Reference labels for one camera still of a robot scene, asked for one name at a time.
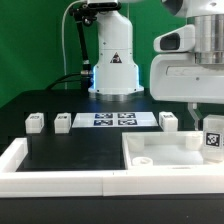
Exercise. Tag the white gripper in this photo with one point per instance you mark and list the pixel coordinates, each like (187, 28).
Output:
(176, 76)

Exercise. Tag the white square tabletop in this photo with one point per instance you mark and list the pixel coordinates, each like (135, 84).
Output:
(144, 151)

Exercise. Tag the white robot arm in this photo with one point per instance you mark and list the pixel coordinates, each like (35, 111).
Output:
(116, 76)

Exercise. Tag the white marker plate with tags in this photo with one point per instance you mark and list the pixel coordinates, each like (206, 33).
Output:
(114, 119)

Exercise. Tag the white U-shaped fence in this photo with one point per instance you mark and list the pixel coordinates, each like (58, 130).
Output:
(14, 183)

